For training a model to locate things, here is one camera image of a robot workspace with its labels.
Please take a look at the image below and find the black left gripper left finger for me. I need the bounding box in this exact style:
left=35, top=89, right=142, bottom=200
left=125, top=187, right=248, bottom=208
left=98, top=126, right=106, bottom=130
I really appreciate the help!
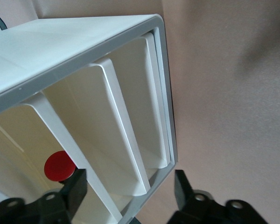
left=0, top=168, right=88, bottom=224

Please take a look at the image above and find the white plastic drawer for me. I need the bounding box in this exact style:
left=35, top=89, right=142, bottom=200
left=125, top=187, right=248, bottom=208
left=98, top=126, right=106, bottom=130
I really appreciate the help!
left=0, top=91, right=123, bottom=224

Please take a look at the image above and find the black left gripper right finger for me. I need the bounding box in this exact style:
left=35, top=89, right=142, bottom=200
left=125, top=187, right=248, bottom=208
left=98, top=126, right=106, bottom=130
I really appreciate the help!
left=167, top=169, right=270, bottom=224

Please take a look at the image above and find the red mushroom push button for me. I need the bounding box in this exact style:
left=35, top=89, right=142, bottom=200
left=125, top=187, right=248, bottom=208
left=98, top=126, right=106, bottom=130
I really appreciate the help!
left=43, top=150, right=77, bottom=185

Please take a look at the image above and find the white drawer cabinet housing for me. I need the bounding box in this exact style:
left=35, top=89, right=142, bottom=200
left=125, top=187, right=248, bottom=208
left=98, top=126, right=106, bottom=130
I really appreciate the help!
left=0, top=13, right=179, bottom=224

